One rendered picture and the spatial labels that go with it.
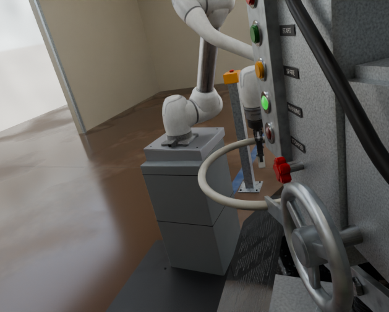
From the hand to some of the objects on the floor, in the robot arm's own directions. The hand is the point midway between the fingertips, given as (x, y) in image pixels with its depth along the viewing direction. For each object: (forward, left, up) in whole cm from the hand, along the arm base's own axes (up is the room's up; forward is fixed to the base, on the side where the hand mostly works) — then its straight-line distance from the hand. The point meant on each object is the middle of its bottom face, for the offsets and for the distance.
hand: (261, 158), depth 142 cm
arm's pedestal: (-52, +33, -90) cm, 109 cm away
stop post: (-44, +124, -88) cm, 158 cm away
